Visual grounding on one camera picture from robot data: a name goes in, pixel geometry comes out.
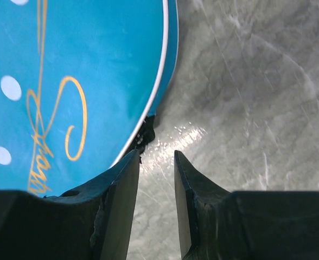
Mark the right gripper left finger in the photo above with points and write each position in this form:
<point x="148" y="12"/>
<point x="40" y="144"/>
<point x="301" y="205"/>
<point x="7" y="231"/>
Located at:
<point x="90" y="221"/>

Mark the blue sport racket bag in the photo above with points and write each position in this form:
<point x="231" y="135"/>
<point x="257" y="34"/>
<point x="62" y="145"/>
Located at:
<point x="77" y="81"/>

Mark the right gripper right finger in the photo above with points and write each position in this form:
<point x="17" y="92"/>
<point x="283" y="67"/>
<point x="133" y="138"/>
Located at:
<point x="216" y="224"/>

